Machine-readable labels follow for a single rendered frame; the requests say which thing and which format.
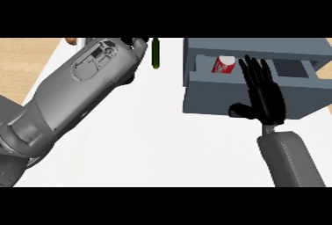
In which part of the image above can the green bottle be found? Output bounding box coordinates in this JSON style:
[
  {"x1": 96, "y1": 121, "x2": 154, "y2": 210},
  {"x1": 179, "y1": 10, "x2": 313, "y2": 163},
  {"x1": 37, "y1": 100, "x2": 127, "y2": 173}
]
[{"x1": 151, "y1": 38, "x2": 163, "y2": 70}]

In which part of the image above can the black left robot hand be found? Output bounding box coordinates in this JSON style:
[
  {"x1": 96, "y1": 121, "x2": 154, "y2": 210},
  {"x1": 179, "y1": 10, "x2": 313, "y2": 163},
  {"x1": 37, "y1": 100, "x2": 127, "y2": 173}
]
[{"x1": 120, "y1": 38, "x2": 151, "y2": 46}]

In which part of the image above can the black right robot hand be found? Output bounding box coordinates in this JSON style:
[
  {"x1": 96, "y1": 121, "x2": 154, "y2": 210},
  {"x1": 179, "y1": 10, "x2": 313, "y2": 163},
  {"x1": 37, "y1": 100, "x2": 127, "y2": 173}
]
[{"x1": 228, "y1": 54, "x2": 287, "y2": 127}]

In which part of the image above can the grey open drawer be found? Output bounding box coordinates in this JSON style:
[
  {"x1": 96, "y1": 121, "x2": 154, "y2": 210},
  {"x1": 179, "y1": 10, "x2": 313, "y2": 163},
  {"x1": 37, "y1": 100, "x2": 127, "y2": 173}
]
[{"x1": 182, "y1": 54, "x2": 332, "y2": 120}]

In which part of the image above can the red and white can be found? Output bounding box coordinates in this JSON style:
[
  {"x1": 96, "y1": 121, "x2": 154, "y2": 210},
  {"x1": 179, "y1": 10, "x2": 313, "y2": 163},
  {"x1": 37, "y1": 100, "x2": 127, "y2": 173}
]
[{"x1": 210, "y1": 55, "x2": 238, "y2": 75}]

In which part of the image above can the grey cabinet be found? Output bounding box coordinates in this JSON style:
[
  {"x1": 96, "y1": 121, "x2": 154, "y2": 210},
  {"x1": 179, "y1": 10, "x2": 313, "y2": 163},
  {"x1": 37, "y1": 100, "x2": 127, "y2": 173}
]
[{"x1": 182, "y1": 38, "x2": 332, "y2": 64}]

